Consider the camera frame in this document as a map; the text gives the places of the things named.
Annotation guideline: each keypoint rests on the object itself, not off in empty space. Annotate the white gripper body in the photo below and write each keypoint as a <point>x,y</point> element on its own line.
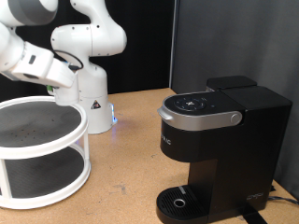
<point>60,76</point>

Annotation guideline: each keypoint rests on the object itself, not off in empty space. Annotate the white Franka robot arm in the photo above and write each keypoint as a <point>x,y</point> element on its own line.
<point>93,77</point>

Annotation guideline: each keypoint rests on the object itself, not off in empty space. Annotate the black backdrop curtain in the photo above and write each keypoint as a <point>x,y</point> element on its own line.
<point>146,46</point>

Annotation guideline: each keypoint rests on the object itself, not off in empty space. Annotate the black Keurig coffee machine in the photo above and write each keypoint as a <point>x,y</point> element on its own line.
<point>236,149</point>

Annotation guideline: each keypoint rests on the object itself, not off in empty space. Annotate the black tape strip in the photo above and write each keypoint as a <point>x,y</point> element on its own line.
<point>253,217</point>

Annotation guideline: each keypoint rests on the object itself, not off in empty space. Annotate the white two-tier turntable shelf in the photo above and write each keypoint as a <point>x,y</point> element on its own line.
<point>46,149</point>

